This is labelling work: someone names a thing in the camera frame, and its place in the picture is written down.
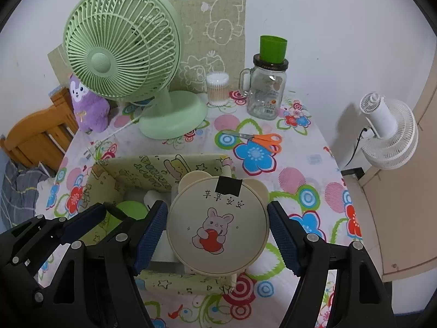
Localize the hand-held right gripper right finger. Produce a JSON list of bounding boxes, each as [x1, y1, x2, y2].
[[267, 201, 398, 328]]

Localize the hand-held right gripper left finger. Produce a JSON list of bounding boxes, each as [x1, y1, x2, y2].
[[36, 200, 169, 328]]

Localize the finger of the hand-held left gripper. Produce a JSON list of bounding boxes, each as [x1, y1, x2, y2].
[[0, 203, 107, 310]]

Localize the green oval case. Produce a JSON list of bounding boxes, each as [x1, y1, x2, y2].
[[116, 201, 149, 221]]

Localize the yellow patterned storage box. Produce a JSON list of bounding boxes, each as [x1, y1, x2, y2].
[[84, 154, 240, 296]]

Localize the cream round bear box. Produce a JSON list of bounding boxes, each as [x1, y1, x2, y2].
[[167, 171, 270, 276]]

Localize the floral tablecloth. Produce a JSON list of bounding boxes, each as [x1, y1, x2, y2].
[[34, 85, 364, 328]]

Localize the grey plaid bedding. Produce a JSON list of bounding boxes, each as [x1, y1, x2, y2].
[[0, 160, 52, 233]]

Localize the purple plush toy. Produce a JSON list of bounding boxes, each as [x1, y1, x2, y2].
[[69, 73, 110, 133]]

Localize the beige wooden cabinet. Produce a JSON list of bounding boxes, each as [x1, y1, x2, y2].
[[341, 68, 437, 315]]

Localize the glass mug jar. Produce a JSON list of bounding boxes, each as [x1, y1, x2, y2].
[[239, 56, 290, 121]]

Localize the white clip fan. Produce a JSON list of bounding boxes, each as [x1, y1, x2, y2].
[[359, 92, 419, 169]]

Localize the green desk fan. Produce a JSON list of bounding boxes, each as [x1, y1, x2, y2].
[[63, 0, 208, 140]]

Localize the cotton swab container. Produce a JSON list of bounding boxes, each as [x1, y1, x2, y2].
[[206, 72, 230, 107]]

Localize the green plastic cup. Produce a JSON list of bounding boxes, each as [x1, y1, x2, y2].
[[259, 35, 288, 62]]

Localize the black bracket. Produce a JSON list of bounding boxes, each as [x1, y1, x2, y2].
[[341, 167, 365, 180]]

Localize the orange handled scissors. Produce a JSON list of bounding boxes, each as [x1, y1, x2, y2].
[[222, 130, 283, 153]]

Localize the black power cable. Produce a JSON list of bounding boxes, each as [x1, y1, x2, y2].
[[346, 127, 371, 168]]

